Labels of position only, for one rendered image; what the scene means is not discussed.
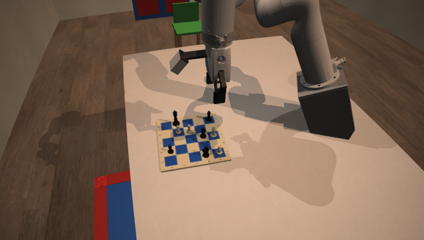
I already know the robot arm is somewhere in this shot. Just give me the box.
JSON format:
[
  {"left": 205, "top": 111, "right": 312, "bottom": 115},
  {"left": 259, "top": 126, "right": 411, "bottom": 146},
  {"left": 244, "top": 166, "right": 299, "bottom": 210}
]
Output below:
[{"left": 169, "top": 0, "right": 347, "bottom": 90}]

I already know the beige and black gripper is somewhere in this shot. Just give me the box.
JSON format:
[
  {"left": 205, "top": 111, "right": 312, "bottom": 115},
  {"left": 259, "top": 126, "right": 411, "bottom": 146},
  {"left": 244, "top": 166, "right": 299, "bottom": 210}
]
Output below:
[{"left": 201, "top": 40, "right": 233, "bottom": 104}]

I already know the blue and tan chessboard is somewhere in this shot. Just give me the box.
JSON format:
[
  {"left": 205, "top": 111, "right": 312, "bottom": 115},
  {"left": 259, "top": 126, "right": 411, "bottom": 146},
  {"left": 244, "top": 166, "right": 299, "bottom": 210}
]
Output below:
[{"left": 156, "top": 113, "right": 232, "bottom": 172}]

